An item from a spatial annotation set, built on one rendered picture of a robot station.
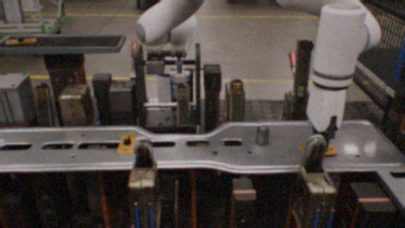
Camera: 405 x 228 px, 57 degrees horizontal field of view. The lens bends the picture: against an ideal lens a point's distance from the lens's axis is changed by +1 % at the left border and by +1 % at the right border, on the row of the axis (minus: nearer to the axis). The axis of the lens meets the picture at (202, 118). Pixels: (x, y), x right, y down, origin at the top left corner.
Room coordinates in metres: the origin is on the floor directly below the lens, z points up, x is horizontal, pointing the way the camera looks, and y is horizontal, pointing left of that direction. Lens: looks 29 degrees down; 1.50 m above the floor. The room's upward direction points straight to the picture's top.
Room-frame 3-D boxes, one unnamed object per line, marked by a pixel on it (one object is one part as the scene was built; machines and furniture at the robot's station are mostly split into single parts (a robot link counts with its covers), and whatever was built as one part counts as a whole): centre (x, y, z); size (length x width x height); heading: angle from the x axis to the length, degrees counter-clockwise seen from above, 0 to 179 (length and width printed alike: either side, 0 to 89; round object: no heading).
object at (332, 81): (0.75, -0.28, 1.20); 0.09 x 0.08 x 0.03; 2
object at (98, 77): (0.99, 0.29, 0.90); 0.05 x 0.05 x 0.40; 2
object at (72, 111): (0.93, 0.36, 0.89); 0.13 x 0.11 x 0.38; 2
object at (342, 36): (0.75, -0.28, 1.28); 0.09 x 0.08 x 0.13; 127
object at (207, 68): (1.01, -0.03, 0.91); 0.07 x 0.05 x 0.42; 2
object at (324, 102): (0.75, -0.28, 1.14); 0.10 x 0.07 x 0.11; 2
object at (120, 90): (0.98, 0.23, 0.89); 0.13 x 0.11 x 0.38; 2
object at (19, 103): (0.94, 0.52, 0.90); 0.13 x 0.10 x 0.41; 2
